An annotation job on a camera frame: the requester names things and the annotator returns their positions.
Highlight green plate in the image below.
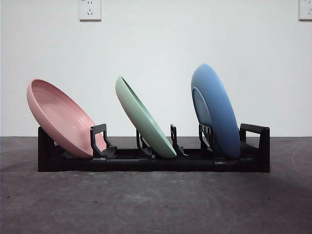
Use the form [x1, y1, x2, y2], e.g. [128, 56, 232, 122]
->
[115, 76, 177, 157]

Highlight blue plate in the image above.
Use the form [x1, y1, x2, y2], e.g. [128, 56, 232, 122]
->
[191, 63, 241, 159]

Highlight pink plate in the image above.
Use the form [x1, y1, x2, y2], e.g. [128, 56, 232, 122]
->
[26, 78, 108, 158]

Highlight black plastic dish rack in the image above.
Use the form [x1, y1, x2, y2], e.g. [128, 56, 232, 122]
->
[38, 123, 271, 174]

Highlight white wall socket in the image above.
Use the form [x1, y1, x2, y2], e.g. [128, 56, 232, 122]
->
[78, 0, 102, 21]
[298, 0, 312, 21]

